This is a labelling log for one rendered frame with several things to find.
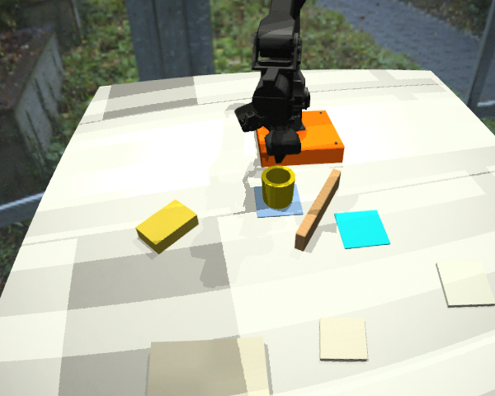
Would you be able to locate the tan wooden plank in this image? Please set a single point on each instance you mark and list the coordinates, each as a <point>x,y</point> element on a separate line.
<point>317,211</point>

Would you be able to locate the yellow cup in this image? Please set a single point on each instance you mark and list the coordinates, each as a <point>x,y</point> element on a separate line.
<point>278,185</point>

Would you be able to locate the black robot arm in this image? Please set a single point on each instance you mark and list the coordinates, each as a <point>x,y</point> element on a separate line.
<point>277,38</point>

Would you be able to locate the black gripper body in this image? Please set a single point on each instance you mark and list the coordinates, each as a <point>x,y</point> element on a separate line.
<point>282,140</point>

